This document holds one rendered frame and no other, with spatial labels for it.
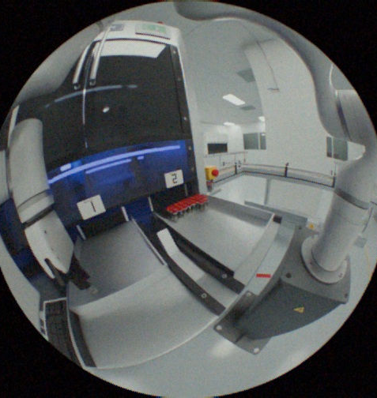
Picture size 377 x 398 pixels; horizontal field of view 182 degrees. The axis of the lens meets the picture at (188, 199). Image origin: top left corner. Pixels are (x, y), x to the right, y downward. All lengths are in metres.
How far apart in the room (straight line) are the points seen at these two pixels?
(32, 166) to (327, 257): 0.58
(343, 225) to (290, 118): 1.59
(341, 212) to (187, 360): 1.14
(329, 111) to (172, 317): 0.49
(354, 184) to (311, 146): 1.49
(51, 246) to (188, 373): 1.11
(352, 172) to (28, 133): 0.53
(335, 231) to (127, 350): 0.45
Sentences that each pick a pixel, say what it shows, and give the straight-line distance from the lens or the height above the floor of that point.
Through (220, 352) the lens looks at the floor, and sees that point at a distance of 1.13.
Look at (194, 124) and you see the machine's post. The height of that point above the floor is 1.26.
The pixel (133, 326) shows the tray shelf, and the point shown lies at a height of 0.88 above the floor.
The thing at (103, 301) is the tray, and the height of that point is 0.90.
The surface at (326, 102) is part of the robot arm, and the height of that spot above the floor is 1.23.
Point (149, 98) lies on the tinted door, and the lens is 0.54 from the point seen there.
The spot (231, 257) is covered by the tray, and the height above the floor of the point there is 0.88.
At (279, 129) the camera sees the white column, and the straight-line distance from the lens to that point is 1.79.
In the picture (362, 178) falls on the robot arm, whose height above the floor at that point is 1.10.
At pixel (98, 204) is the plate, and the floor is 1.02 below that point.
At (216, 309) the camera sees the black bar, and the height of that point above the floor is 0.90.
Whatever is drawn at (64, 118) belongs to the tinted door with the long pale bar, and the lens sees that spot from 0.50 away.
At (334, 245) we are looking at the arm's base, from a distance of 0.35.
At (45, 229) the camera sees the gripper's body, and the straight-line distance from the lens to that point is 0.24.
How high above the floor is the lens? 1.12
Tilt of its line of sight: 22 degrees down
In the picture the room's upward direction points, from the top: 8 degrees counter-clockwise
